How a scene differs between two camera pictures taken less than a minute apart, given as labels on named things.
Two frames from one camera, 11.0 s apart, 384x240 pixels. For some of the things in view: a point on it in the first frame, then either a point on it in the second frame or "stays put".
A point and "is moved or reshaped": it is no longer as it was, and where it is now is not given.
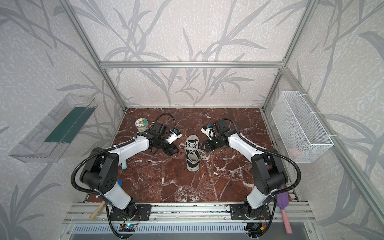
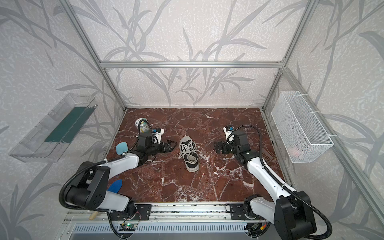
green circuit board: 127,227 stays put
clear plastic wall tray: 47,139 stays put
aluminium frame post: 308,9 stays put
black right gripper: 212,144 -> 227,147
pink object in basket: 294,151 stays put
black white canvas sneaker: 192,152 is moved or reshaped
